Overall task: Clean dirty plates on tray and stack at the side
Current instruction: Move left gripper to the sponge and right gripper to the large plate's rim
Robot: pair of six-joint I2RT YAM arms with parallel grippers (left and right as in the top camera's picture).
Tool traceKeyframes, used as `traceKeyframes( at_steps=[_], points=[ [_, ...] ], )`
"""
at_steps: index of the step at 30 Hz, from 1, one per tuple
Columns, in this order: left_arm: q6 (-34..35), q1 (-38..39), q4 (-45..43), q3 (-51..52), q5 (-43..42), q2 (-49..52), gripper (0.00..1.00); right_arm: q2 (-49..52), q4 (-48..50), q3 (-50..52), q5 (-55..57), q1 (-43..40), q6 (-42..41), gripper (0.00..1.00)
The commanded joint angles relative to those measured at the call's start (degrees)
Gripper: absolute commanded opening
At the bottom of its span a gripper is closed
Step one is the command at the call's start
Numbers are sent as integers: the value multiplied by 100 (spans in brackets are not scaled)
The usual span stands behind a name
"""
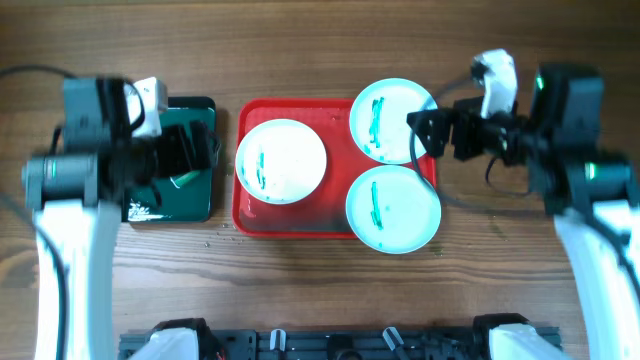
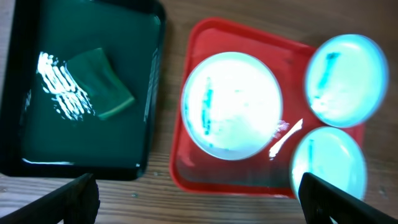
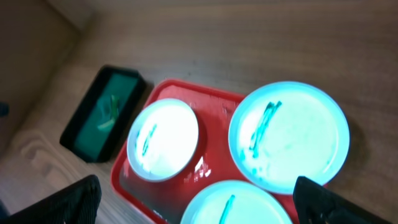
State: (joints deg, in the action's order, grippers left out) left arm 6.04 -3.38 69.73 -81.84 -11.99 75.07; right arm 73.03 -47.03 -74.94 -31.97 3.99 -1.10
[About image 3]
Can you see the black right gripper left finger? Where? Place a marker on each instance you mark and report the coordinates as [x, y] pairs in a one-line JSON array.
[[77, 203]]

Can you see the large white plate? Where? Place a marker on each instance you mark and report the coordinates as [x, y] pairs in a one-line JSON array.
[[285, 130]]

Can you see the small white plate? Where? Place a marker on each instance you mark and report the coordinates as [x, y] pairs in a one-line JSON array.
[[162, 140]]

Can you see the black tub with green water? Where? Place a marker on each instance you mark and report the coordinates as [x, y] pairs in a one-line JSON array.
[[81, 135]]

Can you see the green yellow scrub sponge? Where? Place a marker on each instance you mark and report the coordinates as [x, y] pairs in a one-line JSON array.
[[109, 108]]

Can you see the red plastic tray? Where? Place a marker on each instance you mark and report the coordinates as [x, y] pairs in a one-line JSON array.
[[165, 202]]

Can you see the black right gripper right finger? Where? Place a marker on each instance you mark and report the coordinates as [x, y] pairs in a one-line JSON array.
[[317, 205]]

